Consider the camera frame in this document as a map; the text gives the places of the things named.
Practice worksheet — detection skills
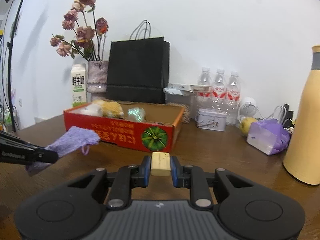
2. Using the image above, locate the small beige soap block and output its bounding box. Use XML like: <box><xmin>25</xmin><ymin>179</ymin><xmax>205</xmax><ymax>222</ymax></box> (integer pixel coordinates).
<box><xmin>151</xmin><ymin>152</ymin><xmax>171</xmax><ymax>177</ymax></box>

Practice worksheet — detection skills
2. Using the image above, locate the iridescent clear plastic ball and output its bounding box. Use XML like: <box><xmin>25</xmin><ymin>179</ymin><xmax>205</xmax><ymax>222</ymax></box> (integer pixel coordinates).
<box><xmin>127</xmin><ymin>107</ymin><xmax>145</xmax><ymax>122</ymax></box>

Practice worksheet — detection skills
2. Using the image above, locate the purple knitted drawstring bag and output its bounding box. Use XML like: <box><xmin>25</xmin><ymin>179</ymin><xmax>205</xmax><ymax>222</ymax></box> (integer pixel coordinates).
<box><xmin>25</xmin><ymin>126</ymin><xmax>100</xmax><ymax>176</ymax></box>

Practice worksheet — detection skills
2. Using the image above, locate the yellow white plush toy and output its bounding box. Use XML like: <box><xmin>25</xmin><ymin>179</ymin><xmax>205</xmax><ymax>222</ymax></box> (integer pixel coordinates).
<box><xmin>80</xmin><ymin>99</ymin><xmax>124</xmax><ymax>118</ymax></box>

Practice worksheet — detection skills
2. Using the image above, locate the red cardboard pumpkin box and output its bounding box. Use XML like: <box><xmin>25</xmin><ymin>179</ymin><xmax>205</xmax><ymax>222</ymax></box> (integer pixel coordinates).
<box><xmin>63</xmin><ymin>102</ymin><xmax>184</xmax><ymax>152</ymax></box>

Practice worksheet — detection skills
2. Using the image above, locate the small white tin box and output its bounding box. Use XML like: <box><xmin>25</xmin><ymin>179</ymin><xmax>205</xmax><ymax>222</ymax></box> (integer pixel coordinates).
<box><xmin>195</xmin><ymin>108</ymin><xmax>227</xmax><ymax>132</ymax></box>

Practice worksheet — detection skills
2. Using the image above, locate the yellow green apple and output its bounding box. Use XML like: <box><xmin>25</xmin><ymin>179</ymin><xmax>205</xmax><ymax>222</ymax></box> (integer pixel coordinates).
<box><xmin>239</xmin><ymin>117</ymin><xmax>257</xmax><ymax>136</ymax></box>

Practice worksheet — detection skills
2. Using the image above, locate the left clear water bottle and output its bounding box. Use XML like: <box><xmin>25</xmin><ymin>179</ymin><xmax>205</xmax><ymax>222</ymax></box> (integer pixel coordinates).
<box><xmin>196</xmin><ymin>67</ymin><xmax>212</xmax><ymax>108</ymax></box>

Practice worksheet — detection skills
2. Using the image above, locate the clear water bottle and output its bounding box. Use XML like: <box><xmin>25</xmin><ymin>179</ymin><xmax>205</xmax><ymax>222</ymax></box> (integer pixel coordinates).
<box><xmin>196</xmin><ymin>67</ymin><xmax>212</xmax><ymax>108</ymax></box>
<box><xmin>212</xmin><ymin>69</ymin><xmax>227</xmax><ymax>111</ymax></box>
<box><xmin>225</xmin><ymin>72</ymin><xmax>241</xmax><ymax>126</ymax></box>

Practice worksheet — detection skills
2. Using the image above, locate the clear plastic food container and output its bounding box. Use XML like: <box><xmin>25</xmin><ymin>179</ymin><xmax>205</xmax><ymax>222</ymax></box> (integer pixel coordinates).
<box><xmin>163</xmin><ymin>87</ymin><xmax>195</xmax><ymax>124</ymax></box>

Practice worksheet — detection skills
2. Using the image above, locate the purple white gift bag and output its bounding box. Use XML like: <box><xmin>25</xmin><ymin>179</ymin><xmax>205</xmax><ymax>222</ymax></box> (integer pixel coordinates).
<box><xmin>246</xmin><ymin>119</ymin><xmax>290</xmax><ymax>155</ymax></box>

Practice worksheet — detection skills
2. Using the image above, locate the middle clear water bottle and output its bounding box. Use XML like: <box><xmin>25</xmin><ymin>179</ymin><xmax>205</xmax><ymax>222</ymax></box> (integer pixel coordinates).
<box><xmin>212</xmin><ymin>69</ymin><xmax>227</xmax><ymax>111</ymax></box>

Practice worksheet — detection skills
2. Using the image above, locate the small white desk fan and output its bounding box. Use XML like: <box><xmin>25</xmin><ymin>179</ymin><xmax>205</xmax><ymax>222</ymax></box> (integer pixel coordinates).
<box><xmin>237</xmin><ymin>97</ymin><xmax>257</xmax><ymax>123</ymax></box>

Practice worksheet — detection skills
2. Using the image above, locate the flat white carton box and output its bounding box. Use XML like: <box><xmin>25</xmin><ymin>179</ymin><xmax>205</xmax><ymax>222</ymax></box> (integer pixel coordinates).
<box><xmin>168</xmin><ymin>83</ymin><xmax>211</xmax><ymax>92</ymax></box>

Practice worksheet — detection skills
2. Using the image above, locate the right clear water bottle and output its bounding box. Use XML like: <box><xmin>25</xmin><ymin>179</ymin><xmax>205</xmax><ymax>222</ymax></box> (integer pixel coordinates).
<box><xmin>225</xmin><ymin>72</ymin><xmax>241</xmax><ymax>126</ymax></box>

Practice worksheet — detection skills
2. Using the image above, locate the white green milk carton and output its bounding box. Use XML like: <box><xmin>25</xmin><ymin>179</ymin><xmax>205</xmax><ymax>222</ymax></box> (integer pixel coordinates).
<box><xmin>71</xmin><ymin>63</ymin><xmax>87</xmax><ymax>107</ymax></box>

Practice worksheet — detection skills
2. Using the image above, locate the black paper shopping bag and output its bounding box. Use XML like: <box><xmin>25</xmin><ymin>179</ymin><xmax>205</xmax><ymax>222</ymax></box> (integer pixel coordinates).
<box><xmin>104</xmin><ymin>20</ymin><xmax>170</xmax><ymax>104</ymax></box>

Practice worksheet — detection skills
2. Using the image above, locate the yellow thermos jug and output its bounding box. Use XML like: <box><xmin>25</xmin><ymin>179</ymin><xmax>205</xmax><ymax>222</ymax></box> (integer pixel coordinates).
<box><xmin>283</xmin><ymin>45</ymin><xmax>320</xmax><ymax>185</ymax></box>

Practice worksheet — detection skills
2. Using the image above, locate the dried pink rose bouquet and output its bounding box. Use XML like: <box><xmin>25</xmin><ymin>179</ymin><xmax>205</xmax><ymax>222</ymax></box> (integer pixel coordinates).
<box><xmin>50</xmin><ymin>0</ymin><xmax>109</xmax><ymax>62</ymax></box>

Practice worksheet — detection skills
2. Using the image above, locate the black studio light stand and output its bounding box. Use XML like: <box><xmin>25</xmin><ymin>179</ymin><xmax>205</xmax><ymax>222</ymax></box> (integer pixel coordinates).
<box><xmin>2</xmin><ymin>0</ymin><xmax>38</xmax><ymax>133</ymax></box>

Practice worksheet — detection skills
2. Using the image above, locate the wire rack with items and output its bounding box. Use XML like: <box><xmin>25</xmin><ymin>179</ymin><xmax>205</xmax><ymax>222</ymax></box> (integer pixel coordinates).
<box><xmin>1</xmin><ymin>104</ymin><xmax>20</xmax><ymax>133</ymax></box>

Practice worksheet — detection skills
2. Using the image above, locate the white charging cable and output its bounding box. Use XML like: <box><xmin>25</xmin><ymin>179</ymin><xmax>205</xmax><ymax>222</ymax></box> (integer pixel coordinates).
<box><xmin>254</xmin><ymin>105</ymin><xmax>288</xmax><ymax>126</ymax></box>

